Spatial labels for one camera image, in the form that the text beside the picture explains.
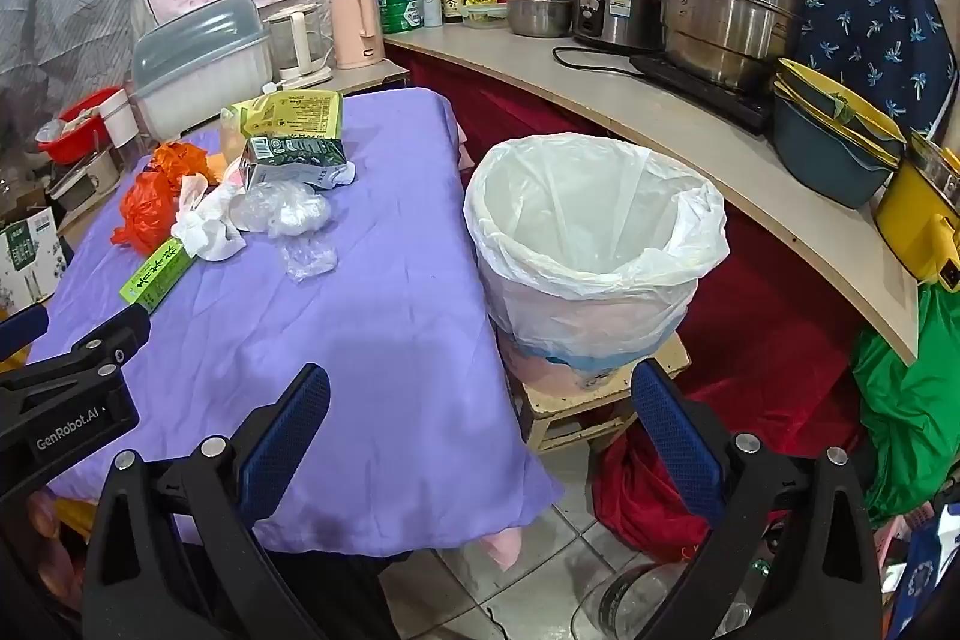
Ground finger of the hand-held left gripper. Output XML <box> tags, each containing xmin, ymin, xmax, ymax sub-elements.
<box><xmin>0</xmin><ymin>306</ymin><xmax>152</xmax><ymax>396</ymax></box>
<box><xmin>0</xmin><ymin>305</ymin><xmax>51</xmax><ymax>360</ymax></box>

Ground red plastic basin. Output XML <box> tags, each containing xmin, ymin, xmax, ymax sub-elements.
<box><xmin>36</xmin><ymin>86</ymin><xmax>125</xmax><ymax>165</ymax></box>

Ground grey plastic container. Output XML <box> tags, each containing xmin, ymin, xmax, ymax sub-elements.
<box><xmin>46</xmin><ymin>149</ymin><xmax>122</xmax><ymax>212</ymax></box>

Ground blue printed bag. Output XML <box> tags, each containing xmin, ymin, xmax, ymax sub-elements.
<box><xmin>885</xmin><ymin>505</ymin><xmax>950</xmax><ymax>640</ymax></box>

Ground clear lidded storage box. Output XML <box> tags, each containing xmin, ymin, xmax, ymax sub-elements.
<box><xmin>131</xmin><ymin>0</ymin><xmax>275</xmax><ymax>139</ymax></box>

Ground black power cable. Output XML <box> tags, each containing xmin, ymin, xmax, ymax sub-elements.
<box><xmin>553</xmin><ymin>45</ymin><xmax>638</xmax><ymax>76</ymax></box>

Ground pink electric kettle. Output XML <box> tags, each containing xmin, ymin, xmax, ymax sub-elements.
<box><xmin>328</xmin><ymin>0</ymin><xmax>387</xmax><ymax>71</ymax></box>

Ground green milk carton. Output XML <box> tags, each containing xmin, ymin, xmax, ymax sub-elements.
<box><xmin>238</xmin><ymin>134</ymin><xmax>353</xmax><ymax>191</ymax></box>

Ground stacked teal yellow basins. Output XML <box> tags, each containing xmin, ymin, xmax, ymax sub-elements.
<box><xmin>772</xmin><ymin>89</ymin><xmax>901</xmax><ymax>210</ymax></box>

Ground red curtain cloth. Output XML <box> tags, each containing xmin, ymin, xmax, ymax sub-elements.
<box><xmin>386</xmin><ymin>44</ymin><xmax>871</xmax><ymax>461</ymax></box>

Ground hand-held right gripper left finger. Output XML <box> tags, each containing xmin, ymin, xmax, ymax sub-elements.
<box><xmin>81</xmin><ymin>362</ymin><xmax>332</xmax><ymax>640</ymax></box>

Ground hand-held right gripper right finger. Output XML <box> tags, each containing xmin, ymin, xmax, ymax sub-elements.
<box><xmin>632</xmin><ymin>359</ymin><xmax>880</xmax><ymax>640</ymax></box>

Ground printed cardboard box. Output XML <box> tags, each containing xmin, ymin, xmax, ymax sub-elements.
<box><xmin>0</xmin><ymin>206</ymin><xmax>72</xmax><ymax>311</ymax></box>

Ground glass food container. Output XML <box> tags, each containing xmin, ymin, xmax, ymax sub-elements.
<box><xmin>461</xmin><ymin>2</ymin><xmax>511</xmax><ymax>30</ymax></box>

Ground green plastic bag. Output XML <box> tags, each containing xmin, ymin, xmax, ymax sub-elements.
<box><xmin>851</xmin><ymin>284</ymin><xmax>960</xmax><ymax>525</ymax></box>

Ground glass electric kettle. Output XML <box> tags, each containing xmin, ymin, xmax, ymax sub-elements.
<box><xmin>264</xmin><ymin>2</ymin><xmax>335</xmax><ymax>90</ymax></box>

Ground white paper towel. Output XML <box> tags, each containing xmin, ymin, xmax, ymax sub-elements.
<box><xmin>171</xmin><ymin>171</ymin><xmax>256</xmax><ymax>262</ymax></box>

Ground small wooden stool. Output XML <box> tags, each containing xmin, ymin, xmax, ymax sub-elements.
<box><xmin>508</xmin><ymin>332</ymin><xmax>692</xmax><ymax>457</ymax></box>

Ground orange plastic bag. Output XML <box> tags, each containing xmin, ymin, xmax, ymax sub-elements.
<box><xmin>111</xmin><ymin>167</ymin><xmax>181</xmax><ymax>257</ymax></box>
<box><xmin>150</xmin><ymin>141</ymin><xmax>211</xmax><ymax>191</ymax></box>

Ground small steel pot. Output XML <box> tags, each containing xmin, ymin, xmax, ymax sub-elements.
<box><xmin>506</xmin><ymin>0</ymin><xmax>575</xmax><ymax>39</ymax></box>

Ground black induction cooker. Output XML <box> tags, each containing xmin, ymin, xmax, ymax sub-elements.
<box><xmin>628</xmin><ymin>51</ymin><xmax>777</xmax><ymax>135</ymax></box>

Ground grey tarp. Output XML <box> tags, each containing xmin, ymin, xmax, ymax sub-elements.
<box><xmin>0</xmin><ymin>0</ymin><xmax>158</xmax><ymax>176</ymax></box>

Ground yellow electric pot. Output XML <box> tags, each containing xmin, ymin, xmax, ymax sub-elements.
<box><xmin>874</xmin><ymin>130</ymin><xmax>960</xmax><ymax>292</ymax></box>

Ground white-lined trash bin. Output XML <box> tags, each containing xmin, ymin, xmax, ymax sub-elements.
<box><xmin>463</xmin><ymin>134</ymin><xmax>732</xmax><ymax>397</ymax></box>

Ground yellow-green snack packet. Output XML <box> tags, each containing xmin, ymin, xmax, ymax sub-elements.
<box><xmin>220</xmin><ymin>89</ymin><xmax>344</xmax><ymax>157</ymax></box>

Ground steel rice cooker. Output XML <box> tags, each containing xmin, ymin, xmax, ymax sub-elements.
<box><xmin>570</xmin><ymin>0</ymin><xmax>668</xmax><ymax>52</ymax></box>

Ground white cup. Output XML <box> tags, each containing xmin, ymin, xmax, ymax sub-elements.
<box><xmin>97</xmin><ymin>89</ymin><xmax>140</xmax><ymax>150</ymax></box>

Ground red bag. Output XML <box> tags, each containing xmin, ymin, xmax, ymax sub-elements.
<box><xmin>592</xmin><ymin>430</ymin><xmax>788</xmax><ymax>562</ymax></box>

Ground clear plastic wrap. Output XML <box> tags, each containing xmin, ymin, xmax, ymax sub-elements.
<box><xmin>281</xmin><ymin>237</ymin><xmax>340</xmax><ymax>283</ymax></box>

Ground large steel steamer pot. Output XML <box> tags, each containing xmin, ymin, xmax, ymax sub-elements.
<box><xmin>643</xmin><ymin>0</ymin><xmax>833</xmax><ymax>92</ymax></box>

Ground clear plastic bag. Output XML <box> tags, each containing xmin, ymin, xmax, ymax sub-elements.
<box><xmin>229</xmin><ymin>182</ymin><xmax>331</xmax><ymax>238</ymax></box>

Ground purple tablecloth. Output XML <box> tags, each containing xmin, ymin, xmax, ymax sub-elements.
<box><xmin>26</xmin><ymin>85</ymin><xmax>563</xmax><ymax>555</ymax></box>

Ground green toothpaste box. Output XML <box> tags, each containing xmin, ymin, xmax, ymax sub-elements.
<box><xmin>120</xmin><ymin>239</ymin><xmax>197</xmax><ymax>315</ymax></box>

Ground green tin can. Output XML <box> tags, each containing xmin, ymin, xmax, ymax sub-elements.
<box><xmin>375</xmin><ymin>0</ymin><xmax>425</xmax><ymax>36</ymax></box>

